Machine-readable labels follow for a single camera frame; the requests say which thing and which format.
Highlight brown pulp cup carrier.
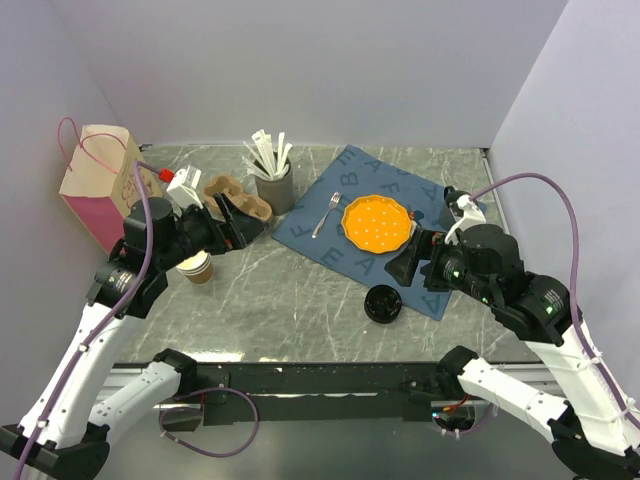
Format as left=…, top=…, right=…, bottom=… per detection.
left=203, top=175, right=273, bottom=222

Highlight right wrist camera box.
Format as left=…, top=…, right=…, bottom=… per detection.
left=444, top=194, right=487, bottom=245

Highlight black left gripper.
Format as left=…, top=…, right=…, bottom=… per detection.
left=155, top=190, right=269, bottom=270

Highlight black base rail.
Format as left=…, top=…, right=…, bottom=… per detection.
left=184, top=362, right=462, bottom=426

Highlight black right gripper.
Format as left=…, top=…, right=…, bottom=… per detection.
left=382, top=224, right=493, bottom=302

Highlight silver fork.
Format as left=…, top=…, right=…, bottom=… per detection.
left=312, top=192, right=341, bottom=239

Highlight grey utensil holder cup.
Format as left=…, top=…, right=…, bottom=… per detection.
left=254, top=160, right=296, bottom=216

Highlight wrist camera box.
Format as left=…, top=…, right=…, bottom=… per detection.
left=444, top=194, right=487, bottom=245
left=167, top=165, right=202, bottom=209

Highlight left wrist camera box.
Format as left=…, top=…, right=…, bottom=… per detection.
left=167, top=165, right=202, bottom=209

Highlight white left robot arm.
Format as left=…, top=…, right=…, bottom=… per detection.
left=1, top=194, right=268, bottom=479

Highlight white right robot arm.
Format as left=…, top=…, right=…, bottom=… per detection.
left=385, top=224, right=639, bottom=479

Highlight black lid stack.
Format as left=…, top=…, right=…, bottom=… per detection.
left=364, top=285, right=403, bottom=325

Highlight dark green mug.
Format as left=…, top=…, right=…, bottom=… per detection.
left=439, top=185, right=465, bottom=229

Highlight pink kraft paper bag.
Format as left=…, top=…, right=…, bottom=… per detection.
left=59, top=125, right=143, bottom=252

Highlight brown paper cups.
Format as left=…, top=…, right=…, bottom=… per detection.
left=176, top=251, right=214, bottom=285

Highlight orange dotted plate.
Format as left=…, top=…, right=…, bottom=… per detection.
left=341, top=194, right=414, bottom=255

